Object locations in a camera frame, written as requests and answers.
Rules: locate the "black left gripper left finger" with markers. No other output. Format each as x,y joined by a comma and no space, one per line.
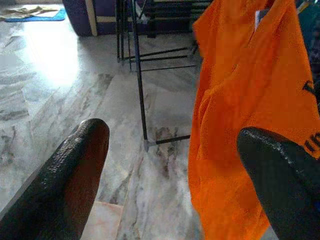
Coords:
55,187

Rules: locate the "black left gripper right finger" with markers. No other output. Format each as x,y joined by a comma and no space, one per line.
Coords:
287,190

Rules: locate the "orange shirt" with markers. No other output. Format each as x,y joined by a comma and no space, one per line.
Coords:
237,87

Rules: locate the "black drying rack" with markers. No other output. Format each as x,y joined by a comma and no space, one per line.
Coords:
141,87

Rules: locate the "blue floor mat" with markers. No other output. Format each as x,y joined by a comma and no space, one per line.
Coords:
50,18

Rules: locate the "dark purple suitcase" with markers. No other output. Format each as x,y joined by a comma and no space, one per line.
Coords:
75,17

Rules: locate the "beige cloth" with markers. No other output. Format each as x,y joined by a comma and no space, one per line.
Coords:
25,11

